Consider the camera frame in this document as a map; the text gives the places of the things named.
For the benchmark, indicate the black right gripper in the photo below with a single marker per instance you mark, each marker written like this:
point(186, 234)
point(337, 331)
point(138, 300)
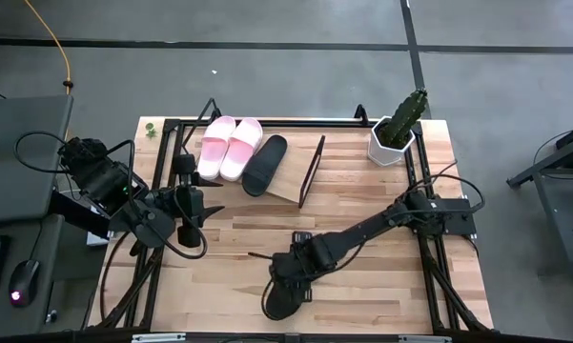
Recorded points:
point(305, 262)

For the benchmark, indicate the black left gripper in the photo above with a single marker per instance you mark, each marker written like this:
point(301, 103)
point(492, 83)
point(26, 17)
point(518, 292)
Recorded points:
point(188, 205)

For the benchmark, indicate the pink slide sandal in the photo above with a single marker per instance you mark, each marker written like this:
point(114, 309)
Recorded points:
point(240, 150)
point(214, 147)

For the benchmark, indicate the black slide sandal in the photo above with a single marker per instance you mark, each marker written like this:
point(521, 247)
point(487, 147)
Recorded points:
point(264, 167)
point(286, 307)

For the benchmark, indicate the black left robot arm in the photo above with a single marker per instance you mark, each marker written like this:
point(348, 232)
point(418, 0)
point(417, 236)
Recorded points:
point(100, 178)

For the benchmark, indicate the small green leaf sprig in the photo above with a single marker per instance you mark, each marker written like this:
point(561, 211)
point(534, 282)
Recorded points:
point(150, 131)

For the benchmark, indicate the white box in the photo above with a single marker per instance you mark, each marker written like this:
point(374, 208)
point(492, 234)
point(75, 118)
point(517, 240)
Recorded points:
point(97, 238)

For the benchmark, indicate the white hexagonal plant pot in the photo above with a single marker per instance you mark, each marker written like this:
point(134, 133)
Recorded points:
point(377, 143)

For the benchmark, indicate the green cactus plant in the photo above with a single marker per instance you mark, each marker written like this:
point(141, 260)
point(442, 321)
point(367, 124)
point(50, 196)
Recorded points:
point(403, 119)

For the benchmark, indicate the dark grey desk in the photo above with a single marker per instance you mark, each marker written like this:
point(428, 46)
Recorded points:
point(9, 190)

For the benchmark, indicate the black computer mouse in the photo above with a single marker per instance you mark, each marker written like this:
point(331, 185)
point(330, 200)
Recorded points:
point(25, 281)

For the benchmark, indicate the black side table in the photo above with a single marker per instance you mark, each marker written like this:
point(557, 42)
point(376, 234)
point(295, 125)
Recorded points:
point(543, 167)

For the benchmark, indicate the wooden shelf with black frame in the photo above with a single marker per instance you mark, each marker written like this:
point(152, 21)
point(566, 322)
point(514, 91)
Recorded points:
point(291, 176)

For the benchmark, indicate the black metal table frame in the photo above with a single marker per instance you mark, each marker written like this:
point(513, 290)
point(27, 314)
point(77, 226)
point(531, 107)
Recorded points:
point(314, 124)

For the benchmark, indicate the silver aluminium bracket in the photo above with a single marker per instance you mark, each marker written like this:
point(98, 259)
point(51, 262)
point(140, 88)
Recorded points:
point(157, 338)
point(424, 339)

